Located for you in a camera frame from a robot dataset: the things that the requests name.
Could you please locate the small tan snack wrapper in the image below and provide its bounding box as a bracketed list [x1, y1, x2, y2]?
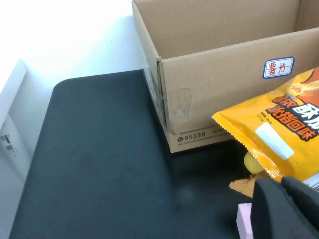
[229, 173, 261, 199]

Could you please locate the white side panel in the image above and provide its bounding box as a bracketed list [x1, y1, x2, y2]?
[0, 58, 34, 180]

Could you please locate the yellow round object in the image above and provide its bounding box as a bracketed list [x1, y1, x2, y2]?
[243, 151, 263, 175]

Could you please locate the pink foam block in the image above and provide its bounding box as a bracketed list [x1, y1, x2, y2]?
[236, 203, 254, 239]

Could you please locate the black table mat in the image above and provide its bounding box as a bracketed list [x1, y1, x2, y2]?
[8, 69, 254, 239]

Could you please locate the orange potato stick snack bag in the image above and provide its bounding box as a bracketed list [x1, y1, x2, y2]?
[211, 67, 319, 193]

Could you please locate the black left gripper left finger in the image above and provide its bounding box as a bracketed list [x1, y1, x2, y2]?
[250, 177, 319, 239]

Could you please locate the cardboard box with chips label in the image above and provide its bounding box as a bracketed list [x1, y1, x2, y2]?
[131, 0, 319, 154]

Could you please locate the white sticker reading chips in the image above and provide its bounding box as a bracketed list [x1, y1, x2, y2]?
[262, 56, 296, 80]

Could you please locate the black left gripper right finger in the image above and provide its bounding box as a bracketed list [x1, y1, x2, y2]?
[281, 175, 319, 220]

